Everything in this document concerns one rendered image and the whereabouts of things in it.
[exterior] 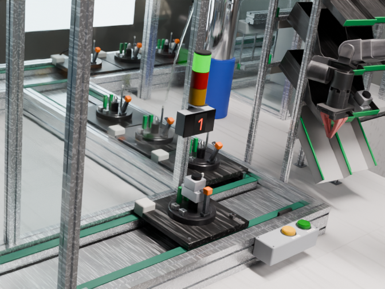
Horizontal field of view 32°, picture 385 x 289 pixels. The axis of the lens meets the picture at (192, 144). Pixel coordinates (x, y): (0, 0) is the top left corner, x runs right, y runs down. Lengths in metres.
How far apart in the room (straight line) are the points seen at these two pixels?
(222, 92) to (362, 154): 0.80
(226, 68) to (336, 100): 1.11
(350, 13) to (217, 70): 0.93
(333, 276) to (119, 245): 0.62
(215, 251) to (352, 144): 0.82
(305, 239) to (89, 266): 0.63
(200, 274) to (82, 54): 0.79
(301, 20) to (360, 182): 0.74
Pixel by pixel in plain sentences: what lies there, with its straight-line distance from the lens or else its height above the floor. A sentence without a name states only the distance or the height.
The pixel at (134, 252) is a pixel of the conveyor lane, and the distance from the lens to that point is 1.86.
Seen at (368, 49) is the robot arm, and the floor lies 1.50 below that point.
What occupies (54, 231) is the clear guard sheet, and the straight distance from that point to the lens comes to 1.38.
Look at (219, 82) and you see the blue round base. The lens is 2.97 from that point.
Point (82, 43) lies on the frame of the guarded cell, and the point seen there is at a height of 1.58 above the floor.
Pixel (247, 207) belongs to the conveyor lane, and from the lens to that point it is 2.17.
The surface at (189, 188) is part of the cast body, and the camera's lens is 1.91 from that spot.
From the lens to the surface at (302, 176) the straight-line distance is 2.60.
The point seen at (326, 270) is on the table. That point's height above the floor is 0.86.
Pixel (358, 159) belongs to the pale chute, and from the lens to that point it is 2.43.
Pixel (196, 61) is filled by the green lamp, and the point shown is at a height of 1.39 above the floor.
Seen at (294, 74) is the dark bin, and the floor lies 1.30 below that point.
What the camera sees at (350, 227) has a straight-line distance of 2.31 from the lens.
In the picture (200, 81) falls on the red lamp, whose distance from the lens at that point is 1.93.
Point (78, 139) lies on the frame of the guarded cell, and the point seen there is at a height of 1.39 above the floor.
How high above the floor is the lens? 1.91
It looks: 23 degrees down
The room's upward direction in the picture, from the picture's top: 7 degrees clockwise
